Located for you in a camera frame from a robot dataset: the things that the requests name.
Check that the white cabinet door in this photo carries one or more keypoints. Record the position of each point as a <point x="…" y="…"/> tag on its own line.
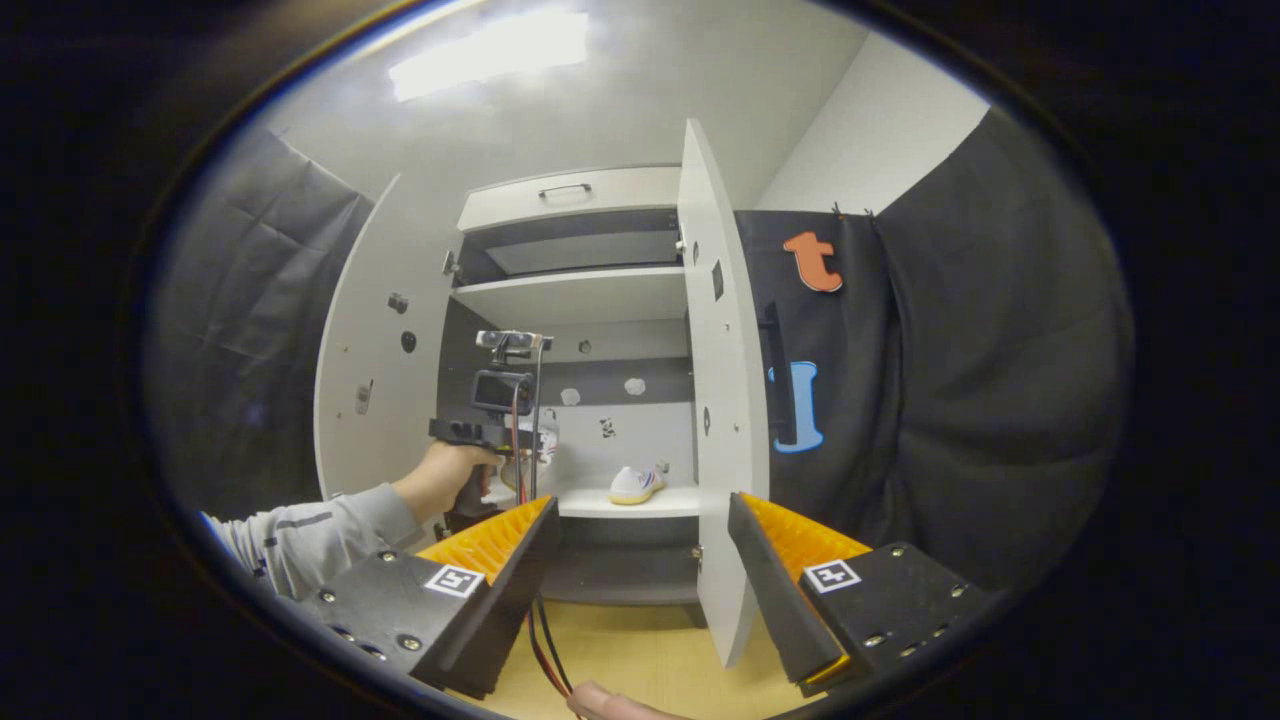
<point x="360" y="450"/>
<point x="735" y="470"/>

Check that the black backdrop cloth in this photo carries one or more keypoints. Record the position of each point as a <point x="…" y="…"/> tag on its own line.
<point x="1000" y="400"/>

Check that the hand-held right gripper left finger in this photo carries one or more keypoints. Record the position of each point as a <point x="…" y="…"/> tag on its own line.
<point x="510" y="600"/>

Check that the ceiling light panel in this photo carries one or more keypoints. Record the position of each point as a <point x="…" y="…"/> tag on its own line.
<point x="490" y="50"/>

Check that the white shoe cabinet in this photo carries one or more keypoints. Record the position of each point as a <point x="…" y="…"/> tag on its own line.
<point x="580" y="295"/>

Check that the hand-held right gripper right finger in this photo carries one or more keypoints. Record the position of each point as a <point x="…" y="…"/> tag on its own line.
<point x="775" y="600"/>

